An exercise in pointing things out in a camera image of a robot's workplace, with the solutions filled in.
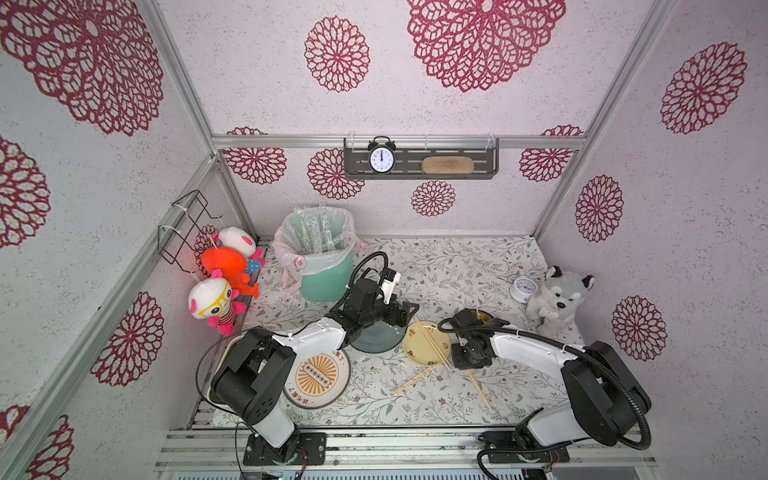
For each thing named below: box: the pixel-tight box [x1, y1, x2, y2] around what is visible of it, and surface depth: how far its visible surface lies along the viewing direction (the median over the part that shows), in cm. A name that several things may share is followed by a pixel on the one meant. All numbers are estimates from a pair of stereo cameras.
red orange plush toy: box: [202, 246, 260, 299], surface depth 91 cm
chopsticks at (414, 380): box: [391, 366, 436, 395], surface depth 87 cm
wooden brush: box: [421, 156, 475, 175], surface depth 93 cm
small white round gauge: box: [509, 275, 538, 303], surface depth 103 cm
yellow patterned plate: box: [470, 309, 494, 324], surface depth 99 cm
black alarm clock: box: [367, 135, 396, 175], surface depth 92 cm
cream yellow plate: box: [402, 321, 451, 367], surface depth 92 cm
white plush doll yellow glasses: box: [188, 268, 246, 336], surface depth 82 cm
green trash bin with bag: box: [272, 206, 367, 303], surface depth 91 cm
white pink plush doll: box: [212, 226, 266, 269], surface depth 97 cm
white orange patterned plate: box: [283, 348, 351, 409], surface depth 85 cm
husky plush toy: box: [526, 266, 596, 339], surface depth 85 cm
